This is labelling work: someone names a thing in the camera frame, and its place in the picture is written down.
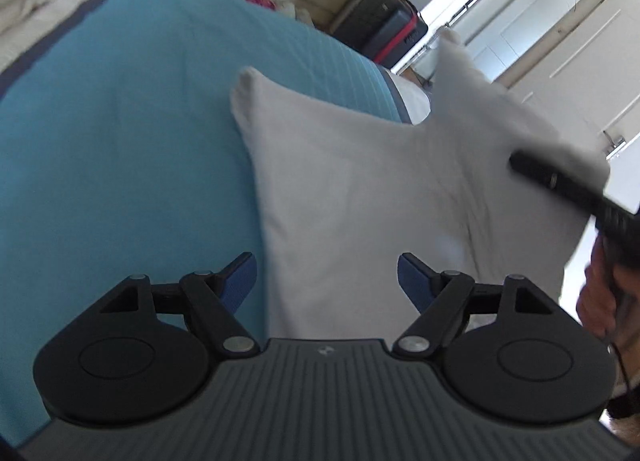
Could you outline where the blue bed sheet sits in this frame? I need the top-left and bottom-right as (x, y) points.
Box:
(0, 0), (410, 448)

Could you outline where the white door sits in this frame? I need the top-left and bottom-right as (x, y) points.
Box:
(500, 0), (640, 192)

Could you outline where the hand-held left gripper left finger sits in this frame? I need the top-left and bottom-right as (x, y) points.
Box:
(97, 252), (261, 357)

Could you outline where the person's right hand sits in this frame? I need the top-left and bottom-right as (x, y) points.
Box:
(575, 240), (640, 343)

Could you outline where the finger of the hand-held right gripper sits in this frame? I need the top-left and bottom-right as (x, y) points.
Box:
(509, 151), (609, 214)

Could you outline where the person's right forearm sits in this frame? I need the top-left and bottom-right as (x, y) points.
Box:
(602, 337), (640, 442)

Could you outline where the white pillow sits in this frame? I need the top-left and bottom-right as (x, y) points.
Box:
(230, 26), (614, 343)

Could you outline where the black cable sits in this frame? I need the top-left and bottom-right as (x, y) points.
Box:
(606, 335), (635, 393)

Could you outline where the black suitcase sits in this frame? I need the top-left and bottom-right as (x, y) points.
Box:
(332, 0), (430, 68)

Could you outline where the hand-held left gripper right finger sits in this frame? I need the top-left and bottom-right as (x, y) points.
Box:
(392, 252), (558, 356)

